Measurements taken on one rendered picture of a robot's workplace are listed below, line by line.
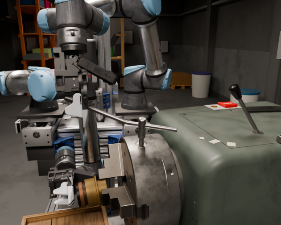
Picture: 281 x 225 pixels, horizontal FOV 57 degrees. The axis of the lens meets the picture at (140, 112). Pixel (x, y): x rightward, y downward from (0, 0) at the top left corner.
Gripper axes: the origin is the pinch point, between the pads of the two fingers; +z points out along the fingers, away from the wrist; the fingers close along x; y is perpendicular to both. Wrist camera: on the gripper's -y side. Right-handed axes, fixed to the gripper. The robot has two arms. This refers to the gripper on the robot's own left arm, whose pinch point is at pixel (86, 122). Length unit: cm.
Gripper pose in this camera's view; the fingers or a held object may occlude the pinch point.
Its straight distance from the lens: 71.6
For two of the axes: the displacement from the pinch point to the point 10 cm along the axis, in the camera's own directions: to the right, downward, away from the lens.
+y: -9.7, 0.7, -2.5
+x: 2.6, 0.4, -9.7
